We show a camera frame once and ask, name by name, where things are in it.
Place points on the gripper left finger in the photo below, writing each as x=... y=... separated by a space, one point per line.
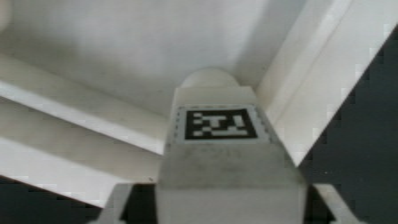
x=111 y=215

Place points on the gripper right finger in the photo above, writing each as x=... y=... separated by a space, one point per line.
x=336 y=205

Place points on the white table leg with tag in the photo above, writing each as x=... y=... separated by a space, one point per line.
x=230 y=182

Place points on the white square tabletop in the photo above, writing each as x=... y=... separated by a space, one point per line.
x=97 y=56

